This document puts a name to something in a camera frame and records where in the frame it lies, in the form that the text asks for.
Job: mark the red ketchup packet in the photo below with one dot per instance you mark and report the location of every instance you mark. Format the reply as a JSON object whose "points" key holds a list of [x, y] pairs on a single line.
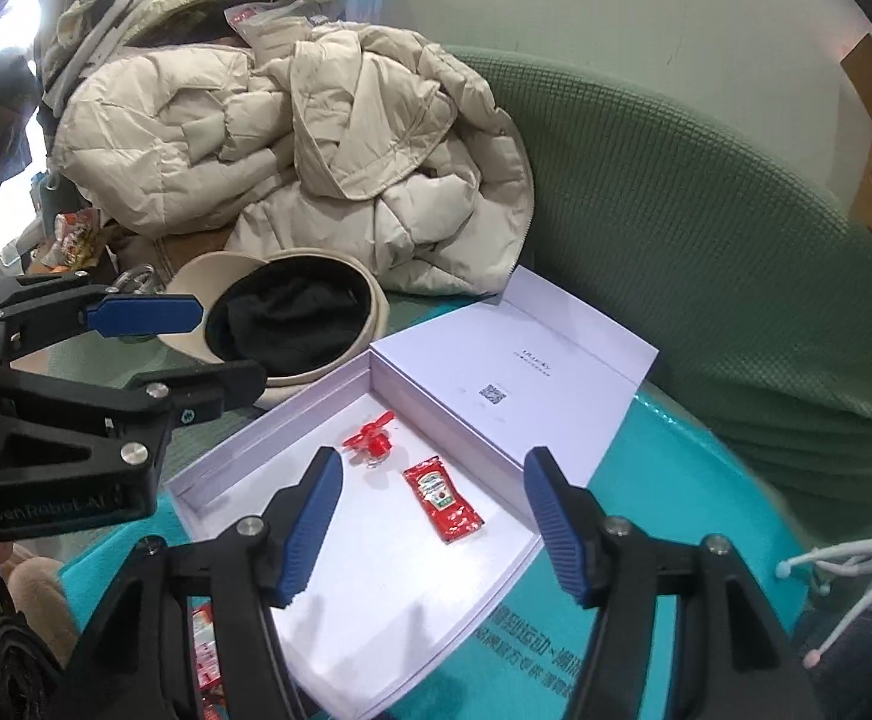
{"points": [[443, 502]]}

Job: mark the beige puffer jacket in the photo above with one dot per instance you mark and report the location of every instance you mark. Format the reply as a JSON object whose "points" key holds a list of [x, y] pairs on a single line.
{"points": [[293, 150]]}

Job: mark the teal printed mat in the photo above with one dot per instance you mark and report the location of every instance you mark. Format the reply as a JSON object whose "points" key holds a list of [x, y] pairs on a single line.
{"points": [[668, 465]]}

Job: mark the clear plastic bag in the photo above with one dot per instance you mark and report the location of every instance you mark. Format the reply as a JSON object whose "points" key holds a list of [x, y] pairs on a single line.
{"points": [[256, 19]]}

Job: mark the red snack packet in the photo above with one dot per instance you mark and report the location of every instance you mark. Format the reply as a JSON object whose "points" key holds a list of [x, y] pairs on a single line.
{"points": [[203, 645]]}

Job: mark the glass jar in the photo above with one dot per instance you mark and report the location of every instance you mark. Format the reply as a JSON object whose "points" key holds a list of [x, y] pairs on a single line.
{"points": [[135, 279]]}

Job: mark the beige cap with black lining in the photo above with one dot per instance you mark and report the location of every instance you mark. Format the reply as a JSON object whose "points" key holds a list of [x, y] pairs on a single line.
{"points": [[293, 322]]}

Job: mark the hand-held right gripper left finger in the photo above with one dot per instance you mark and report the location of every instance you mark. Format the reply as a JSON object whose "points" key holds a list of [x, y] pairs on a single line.
{"points": [[314, 532]]}

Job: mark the green sofa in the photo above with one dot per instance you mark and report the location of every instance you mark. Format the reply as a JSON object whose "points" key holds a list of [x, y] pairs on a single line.
{"points": [[668, 202]]}

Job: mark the white gift box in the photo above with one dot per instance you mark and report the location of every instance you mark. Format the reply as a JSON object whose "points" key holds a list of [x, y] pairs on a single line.
{"points": [[406, 585]]}

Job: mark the colourful snack packets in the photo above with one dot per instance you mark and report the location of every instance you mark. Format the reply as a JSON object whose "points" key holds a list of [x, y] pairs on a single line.
{"points": [[72, 240]]}

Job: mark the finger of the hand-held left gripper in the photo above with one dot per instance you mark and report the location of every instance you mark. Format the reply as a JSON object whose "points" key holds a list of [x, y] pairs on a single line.
{"points": [[203, 390], [150, 313]]}

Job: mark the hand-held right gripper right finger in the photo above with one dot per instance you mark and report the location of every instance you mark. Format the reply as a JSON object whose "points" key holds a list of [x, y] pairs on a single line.
{"points": [[556, 532]]}

